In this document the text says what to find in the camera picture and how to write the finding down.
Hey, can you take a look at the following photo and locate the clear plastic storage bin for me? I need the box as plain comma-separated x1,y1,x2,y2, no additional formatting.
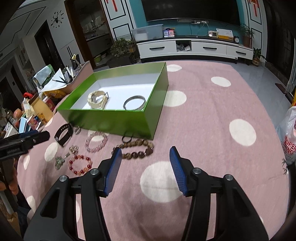
132,24,164,42

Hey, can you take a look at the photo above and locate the black television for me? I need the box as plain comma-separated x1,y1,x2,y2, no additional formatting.
142,0,240,26

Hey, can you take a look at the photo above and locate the green jade pendant necklace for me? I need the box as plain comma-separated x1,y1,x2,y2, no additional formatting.
55,156,66,170

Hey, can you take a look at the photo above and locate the green cardboard box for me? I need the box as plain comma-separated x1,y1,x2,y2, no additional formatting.
57,62,169,140

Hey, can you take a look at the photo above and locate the potted plant right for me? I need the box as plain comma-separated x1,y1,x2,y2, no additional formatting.
240,24,255,48

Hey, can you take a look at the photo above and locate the small black hair ring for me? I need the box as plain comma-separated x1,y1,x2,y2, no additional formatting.
121,133,134,144

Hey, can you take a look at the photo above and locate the yellow bear cup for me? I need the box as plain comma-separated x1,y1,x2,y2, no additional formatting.
29,93,53,123

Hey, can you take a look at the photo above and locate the pink polka dot tablecloth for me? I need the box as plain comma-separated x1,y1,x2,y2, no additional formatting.
18,61,289,240

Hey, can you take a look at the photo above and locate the silver metal bangle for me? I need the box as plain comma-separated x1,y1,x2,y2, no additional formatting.
123,95,146,111

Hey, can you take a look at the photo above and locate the small floor plant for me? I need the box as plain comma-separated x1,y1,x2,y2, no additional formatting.
252,48,266,67

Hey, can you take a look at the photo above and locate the white tv cabinet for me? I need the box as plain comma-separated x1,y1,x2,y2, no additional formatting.
137,38,253,60

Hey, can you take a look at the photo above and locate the black wristband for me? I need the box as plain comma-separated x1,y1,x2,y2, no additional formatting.
54,123,73,147

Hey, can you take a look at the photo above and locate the potted green plant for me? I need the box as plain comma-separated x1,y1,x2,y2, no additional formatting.
107,38,137,68

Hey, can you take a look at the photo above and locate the small silver charm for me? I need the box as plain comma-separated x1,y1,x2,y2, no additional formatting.
69,145,79,155

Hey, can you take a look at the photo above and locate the red agate bead bracelet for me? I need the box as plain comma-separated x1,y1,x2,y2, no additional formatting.
68,154,93,176

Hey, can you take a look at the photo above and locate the white plastic shopping bag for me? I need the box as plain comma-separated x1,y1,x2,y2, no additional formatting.
276,106,296,166

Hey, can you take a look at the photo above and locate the small alarm clock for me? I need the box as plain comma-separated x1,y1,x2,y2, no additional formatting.
234,36,240,44

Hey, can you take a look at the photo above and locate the cream white wristwatch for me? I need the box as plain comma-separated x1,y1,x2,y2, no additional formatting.
87,90,109,109

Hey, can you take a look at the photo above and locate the brown wooden bead bracelet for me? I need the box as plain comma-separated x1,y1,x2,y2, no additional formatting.
111,138,155,160

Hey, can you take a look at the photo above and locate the antler wall clock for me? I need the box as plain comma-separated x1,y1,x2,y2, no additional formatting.
50,10,64,29

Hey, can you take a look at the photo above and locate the pink crystal bead bracelet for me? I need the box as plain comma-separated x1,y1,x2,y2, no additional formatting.
84,131,109,153

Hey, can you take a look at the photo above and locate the white paper sheet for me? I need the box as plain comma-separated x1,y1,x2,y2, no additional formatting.
39,69,67,92

